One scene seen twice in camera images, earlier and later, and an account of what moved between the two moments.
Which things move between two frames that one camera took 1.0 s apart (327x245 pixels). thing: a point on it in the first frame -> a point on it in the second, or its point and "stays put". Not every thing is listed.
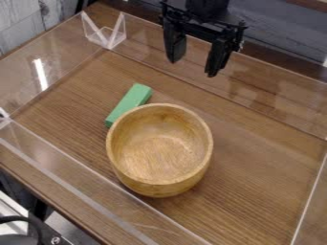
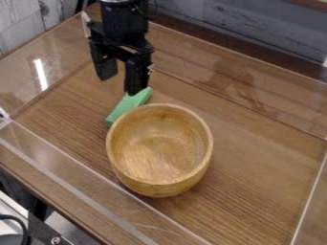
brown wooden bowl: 160,145 stays put
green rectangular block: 135,98 stays put
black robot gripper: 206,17 -> 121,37
